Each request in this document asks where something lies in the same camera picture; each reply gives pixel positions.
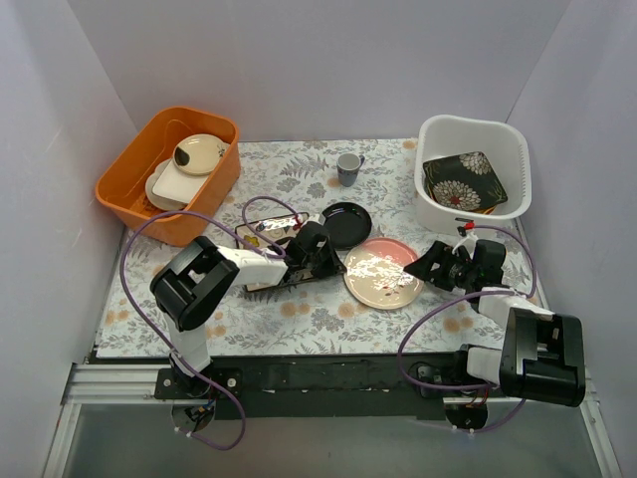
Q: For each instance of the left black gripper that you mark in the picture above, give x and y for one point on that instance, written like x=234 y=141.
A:
x=322 y=261

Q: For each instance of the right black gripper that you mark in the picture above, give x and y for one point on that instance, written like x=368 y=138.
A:
x=443 y=269

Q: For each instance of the pink and cream plate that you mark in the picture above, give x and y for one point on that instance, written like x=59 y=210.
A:
x=375 y=274

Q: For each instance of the black round plate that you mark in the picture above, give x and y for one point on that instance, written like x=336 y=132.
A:
x=349 y=225

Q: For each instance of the black square floral plate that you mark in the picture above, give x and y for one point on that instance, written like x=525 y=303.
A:
x=465 y=182

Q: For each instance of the yellow dotted scalloped plate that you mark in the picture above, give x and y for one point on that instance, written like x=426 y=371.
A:
x=485 y=210

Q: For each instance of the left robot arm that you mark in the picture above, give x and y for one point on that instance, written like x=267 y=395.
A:
x=193 y=284

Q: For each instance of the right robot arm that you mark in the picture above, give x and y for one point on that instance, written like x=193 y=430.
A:
x=542 y=357

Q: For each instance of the white plastic bin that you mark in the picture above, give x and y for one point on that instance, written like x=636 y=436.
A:
x=504 y=146

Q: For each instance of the orange plastic bin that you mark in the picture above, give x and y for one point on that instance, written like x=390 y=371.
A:
x=122 y=187

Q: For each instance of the floral table mat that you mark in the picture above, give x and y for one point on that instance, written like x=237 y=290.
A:
x=314 y=318

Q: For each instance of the cream rectangular floral plate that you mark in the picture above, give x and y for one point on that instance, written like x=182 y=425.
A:
x=280 y=230

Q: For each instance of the grey ceramic cup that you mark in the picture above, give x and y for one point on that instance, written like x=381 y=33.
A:
x=348 y=166

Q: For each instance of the beige round plate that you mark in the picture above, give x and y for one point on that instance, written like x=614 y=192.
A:
x=199 y=154

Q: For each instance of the cream round plate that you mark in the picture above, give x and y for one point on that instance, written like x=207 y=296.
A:
x=159 y=201

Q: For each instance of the white square plate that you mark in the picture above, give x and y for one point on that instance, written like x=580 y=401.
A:
x=172 y=184

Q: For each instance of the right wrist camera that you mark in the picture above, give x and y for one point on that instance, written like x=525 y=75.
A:
x=467 y=235

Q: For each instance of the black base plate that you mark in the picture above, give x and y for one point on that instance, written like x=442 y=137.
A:
x=324 y=386

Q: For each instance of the aluminium frame rail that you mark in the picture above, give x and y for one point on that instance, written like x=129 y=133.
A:
x=112 y=384

